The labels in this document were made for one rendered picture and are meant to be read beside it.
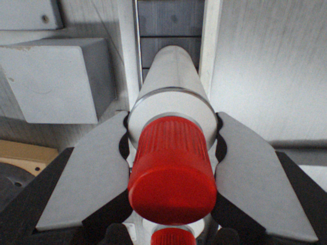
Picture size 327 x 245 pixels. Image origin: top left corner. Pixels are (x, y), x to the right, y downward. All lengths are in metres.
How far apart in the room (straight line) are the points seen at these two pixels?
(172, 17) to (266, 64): 0.17
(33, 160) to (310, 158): 0.52
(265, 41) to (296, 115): 0.15
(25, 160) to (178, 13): 0.37
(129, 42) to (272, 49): 0.23
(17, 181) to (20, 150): 0.06
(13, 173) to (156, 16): 0.37
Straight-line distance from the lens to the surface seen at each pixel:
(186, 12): 0.25
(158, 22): 0.25
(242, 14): 0.31
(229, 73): 0.32
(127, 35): 0.17
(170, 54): 0.19
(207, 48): 0.22
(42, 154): 0.45
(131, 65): 0.17
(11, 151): 0.47
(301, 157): 0.43
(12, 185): 0.46
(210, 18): 0.21
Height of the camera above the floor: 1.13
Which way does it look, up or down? 60 degrees down
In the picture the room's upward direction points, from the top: 175 degrees counter-clockwise
